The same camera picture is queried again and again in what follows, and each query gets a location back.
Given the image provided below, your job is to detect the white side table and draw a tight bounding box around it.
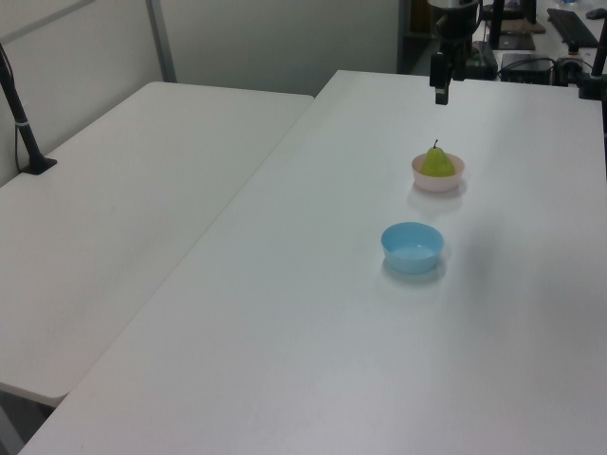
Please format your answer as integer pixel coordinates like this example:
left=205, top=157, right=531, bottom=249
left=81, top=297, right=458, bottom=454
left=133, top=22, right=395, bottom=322
left=0, top=81, right=317, bottom=400

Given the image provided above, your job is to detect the black clamped camera stand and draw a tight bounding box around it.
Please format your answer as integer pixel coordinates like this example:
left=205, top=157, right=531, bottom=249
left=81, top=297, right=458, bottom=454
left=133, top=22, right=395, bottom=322
left=575, top=27, right=607, bottom=101

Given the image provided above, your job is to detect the black camera stand with base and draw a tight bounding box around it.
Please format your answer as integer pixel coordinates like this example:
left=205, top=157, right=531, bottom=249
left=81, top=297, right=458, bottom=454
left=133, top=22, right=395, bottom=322
left=0, top=42, right=59, bottom=176

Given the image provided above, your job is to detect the black electronics box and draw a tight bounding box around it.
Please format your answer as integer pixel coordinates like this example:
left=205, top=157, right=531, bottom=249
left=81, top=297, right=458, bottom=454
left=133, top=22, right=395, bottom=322
left=498, top=52, right=557, bottom=84

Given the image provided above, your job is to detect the black vertical post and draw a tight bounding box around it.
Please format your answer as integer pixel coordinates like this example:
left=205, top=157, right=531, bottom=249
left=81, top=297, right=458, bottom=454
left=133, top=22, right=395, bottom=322
left=489, top=0, right=506, bottom=50

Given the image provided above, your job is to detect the dark flat laptop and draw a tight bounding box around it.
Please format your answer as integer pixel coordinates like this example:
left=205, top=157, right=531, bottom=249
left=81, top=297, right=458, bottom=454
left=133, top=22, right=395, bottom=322
left=492, top=31, right=537, bottom=52

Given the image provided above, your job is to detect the green pear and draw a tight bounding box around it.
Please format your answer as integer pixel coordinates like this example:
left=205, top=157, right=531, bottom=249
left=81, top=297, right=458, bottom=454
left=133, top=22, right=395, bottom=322
left=420, top=138, right=454, bottom=179

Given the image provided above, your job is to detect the blue plastic bowl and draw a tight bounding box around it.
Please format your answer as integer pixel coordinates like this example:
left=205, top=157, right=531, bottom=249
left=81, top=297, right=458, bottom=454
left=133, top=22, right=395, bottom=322
left=380, top=221, right=446, bottom=275

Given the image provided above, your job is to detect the pink plastic bowl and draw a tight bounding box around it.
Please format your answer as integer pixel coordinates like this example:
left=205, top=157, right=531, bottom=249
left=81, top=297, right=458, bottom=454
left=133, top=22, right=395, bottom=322
left=411, top=153, right=466, bottom=193

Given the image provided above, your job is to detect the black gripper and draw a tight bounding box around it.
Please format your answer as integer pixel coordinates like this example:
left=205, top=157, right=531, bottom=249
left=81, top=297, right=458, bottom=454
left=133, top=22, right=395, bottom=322
left=429, top=6, right=477, bottom=106

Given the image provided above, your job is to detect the grey partition post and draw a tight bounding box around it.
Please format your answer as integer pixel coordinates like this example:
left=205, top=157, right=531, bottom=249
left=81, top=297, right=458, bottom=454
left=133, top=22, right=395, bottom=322
left=144, top=0, right=178, bottom=84

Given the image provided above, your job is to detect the black keyboard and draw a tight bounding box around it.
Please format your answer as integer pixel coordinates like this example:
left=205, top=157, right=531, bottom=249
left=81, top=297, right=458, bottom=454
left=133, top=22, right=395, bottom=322
left=546, top=8, right=600, bottom=48

